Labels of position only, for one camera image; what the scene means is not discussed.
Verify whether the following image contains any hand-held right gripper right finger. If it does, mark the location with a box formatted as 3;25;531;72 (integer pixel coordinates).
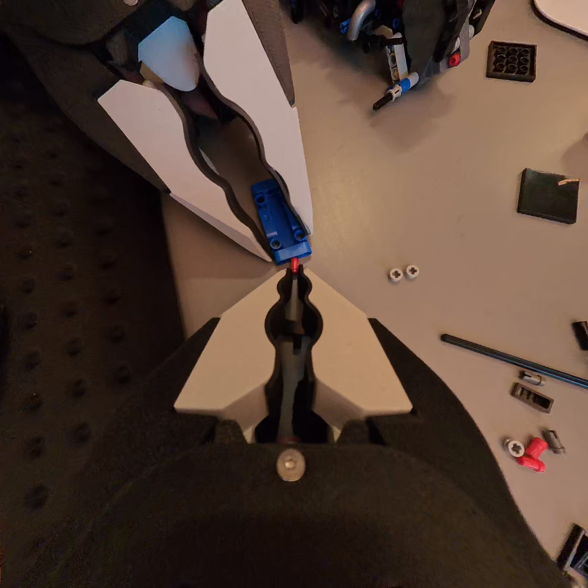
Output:
298;268;413;440

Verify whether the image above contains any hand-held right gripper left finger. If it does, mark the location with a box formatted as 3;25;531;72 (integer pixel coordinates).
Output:
174;270;296;443

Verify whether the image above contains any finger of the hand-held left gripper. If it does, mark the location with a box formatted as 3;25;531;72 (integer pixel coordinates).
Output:
98;80;273;262
201;0;314;239

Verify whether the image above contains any blue toy brick panel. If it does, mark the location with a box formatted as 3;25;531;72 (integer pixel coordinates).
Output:
250;179;313;266

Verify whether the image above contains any long black axle rod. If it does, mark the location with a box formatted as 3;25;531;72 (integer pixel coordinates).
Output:
441;334;588;390

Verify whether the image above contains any dark grille tile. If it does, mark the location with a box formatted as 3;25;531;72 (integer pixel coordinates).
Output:
511;382;555;414

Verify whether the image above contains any black toy truck chassis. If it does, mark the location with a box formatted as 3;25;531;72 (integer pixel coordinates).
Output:
292;0;497;112

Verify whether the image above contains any red angled connector piece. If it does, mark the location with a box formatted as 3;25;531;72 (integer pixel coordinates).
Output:
517;437;548;473

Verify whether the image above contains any black square flat tile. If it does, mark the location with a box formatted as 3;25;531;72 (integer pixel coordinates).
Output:
517;168;581;225

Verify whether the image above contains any black square studded plate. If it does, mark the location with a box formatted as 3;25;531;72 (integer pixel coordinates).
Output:
486;40;537;83

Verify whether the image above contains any black wedge toy piece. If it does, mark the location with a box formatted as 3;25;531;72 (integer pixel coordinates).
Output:
557;524;588;572

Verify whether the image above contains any white book stand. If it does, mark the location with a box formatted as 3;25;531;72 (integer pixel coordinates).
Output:
533;0;588;36

